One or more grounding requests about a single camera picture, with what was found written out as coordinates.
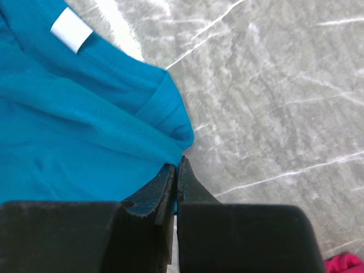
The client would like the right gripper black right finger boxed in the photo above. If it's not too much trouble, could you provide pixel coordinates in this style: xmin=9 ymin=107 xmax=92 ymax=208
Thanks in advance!
xmin=177 ymin=158 xmax=325 ymax=272

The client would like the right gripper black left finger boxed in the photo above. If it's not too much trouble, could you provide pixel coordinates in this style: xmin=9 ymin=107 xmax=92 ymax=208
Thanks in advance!
xmin=1 ymin=165 xmax=176 ymax=272

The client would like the teal blue t shirt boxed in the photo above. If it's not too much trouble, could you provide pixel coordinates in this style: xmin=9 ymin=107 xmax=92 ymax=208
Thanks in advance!
xmin=1 ymin=1 xmax=194 ymax=202

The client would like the folded magenta t shirt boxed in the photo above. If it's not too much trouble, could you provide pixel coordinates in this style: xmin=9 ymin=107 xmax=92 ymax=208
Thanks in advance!
xmin=324 ymin=253 xmax=364 ymax=273

